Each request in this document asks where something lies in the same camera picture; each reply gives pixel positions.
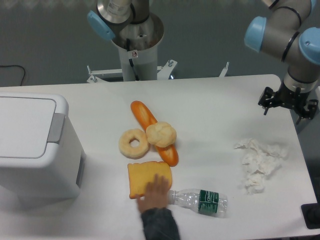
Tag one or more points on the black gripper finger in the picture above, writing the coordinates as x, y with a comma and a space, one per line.
267, 100
307, 111

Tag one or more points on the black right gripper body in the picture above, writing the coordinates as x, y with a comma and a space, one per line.
286, 98

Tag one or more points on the yellow toast slice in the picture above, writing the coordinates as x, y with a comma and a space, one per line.
139, 174

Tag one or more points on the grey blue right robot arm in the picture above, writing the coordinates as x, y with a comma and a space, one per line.
279, 36

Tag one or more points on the dark grey sleeved forearm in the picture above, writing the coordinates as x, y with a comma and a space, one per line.
159, 224

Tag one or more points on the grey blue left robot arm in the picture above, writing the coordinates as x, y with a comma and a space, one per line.
119, 13

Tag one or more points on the white pedal trash can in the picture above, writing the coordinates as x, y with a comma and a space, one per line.
41, 156

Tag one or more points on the person's bare hand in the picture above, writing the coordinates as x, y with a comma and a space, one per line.
156, 195

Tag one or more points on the crumpled white tissue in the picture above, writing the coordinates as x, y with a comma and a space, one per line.
259, 162

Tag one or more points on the black device at table edge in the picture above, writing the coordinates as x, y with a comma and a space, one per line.
311, 215

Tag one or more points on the pale round bread roll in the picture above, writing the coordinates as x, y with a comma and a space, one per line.
161, 134

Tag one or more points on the clear bottle green label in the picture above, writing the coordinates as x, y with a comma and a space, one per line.
204, 202

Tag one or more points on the orange baguette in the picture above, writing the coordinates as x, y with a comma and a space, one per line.
145, 118

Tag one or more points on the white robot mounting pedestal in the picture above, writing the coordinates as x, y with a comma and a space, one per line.
137, 46

